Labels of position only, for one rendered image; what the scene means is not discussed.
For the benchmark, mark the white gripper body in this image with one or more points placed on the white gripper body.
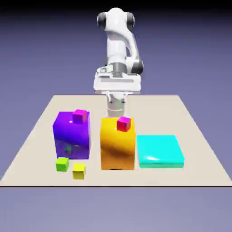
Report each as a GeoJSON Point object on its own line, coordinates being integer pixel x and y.
{"type": "Point", "coordinates": [117, 85]}

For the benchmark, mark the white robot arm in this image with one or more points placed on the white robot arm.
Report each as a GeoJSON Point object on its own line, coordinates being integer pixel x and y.
{"type": "Point", "coordinates": [116, 36]}

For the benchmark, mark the small red cube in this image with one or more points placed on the small red cube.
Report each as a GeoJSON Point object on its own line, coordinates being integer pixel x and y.
{"type": "Point", "coordinates": [123, 124]}

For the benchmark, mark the small magenta cube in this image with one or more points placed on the small magenta cube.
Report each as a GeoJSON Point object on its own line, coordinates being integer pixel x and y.
{"type": "Point", "coordinates": [79, 116]}

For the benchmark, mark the small yellow cube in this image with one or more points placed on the small yellow cube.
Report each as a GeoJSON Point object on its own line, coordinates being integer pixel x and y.
{"type": "Point", "coordinates": [79, 171]}

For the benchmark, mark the small green cube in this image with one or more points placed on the small green cube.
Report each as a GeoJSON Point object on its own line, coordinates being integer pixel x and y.
{"type": "Point", "coordinates": [62, 164]}

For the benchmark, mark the large orange box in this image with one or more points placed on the large orange box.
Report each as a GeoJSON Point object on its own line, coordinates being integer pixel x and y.
{"type": "Point", "coordinates": [117, 148]}

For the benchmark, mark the large purple box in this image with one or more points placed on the large purple box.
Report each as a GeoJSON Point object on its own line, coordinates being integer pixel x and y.
{"type": "Point", "coordinates": [70, 136]}

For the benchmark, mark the large cyan flat box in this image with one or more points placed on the large cyan flat box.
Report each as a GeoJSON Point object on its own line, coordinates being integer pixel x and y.
{"type": "Point", "coordinates": [159, 150]}

